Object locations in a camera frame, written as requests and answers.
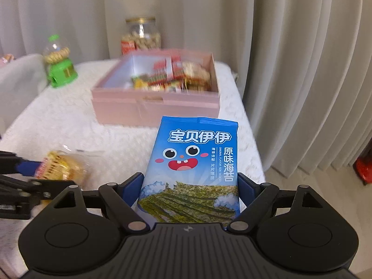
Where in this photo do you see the peanut jar gold lid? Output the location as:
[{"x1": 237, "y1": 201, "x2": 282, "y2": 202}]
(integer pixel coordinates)
[{"x1": 120, "y1": 16, "x2": 162, "y2": 56}]

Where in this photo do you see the grey cushion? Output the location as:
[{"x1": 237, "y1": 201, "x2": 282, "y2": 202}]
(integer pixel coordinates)
[{"x1": 0, "y1": 54, "x2": 48, "y2": 133}]

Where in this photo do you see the clear cracker pack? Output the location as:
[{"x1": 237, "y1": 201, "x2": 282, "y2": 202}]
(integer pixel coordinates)
[{"x1": 182, "y1": 61, "x2": 211, "y2": 91}]

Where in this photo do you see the pink cardboard box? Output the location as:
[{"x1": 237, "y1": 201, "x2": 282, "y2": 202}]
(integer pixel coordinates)
[{"x1": 91, "y1": 49, "x2": 220, "y2": 127}]

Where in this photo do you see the clear yellow cookie pack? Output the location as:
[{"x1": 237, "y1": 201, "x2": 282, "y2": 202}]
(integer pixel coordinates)
[{"x1": 34, "y1": 145, "x2": 94, "y2": 186}]

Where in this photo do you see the green gumball snack dispenser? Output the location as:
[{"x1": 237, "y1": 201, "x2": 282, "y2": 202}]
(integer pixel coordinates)
[{"x1": 43, "y1": 34, "x2": 78, "y2": 88}]

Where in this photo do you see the blue seaweed snack bag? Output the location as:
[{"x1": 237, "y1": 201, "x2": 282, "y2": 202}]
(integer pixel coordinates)
[{"x1": 136, "y1": 116, "x2": 240, "y2": 226}]

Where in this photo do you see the white lace bedspread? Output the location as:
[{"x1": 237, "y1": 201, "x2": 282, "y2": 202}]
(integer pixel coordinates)
[{"x1": 0, "y1": 59, "x2": 267, "y2": 277}]

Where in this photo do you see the beige curtain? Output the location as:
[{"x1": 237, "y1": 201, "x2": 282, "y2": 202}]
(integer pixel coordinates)
[{"x1": 1, "y1": 0, "x2": 371, "y2": 176}]

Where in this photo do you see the red long snack box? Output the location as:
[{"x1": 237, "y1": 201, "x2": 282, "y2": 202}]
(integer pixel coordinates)
[{"x1": 148, "y1": 56, "x2": 185, "y2": 86}]

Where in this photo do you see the red object on floor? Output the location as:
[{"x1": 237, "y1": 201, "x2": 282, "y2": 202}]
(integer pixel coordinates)
[{"x1": 353, "y1": 156, "x2": 372, "y2": 185}]

